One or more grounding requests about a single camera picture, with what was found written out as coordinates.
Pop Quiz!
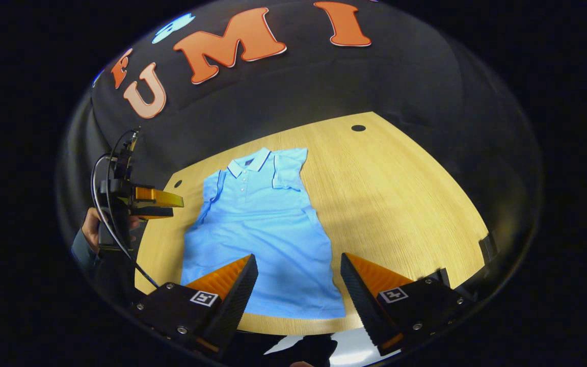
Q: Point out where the light blue T-shirt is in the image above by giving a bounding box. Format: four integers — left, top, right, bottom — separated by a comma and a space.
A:
180, 147, 346, 320

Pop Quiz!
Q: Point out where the small black block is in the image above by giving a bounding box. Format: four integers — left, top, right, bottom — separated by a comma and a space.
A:
478, 233, 499, 264

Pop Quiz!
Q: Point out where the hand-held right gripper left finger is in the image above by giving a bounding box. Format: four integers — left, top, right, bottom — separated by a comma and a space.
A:
129, 254, 259, 358

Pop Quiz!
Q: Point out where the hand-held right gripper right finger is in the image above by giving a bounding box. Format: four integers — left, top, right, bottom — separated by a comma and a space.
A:
340, 252, 478, 357

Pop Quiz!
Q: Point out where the person's dark clothing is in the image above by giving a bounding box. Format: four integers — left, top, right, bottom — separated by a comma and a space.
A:
222, 331, 338, 367

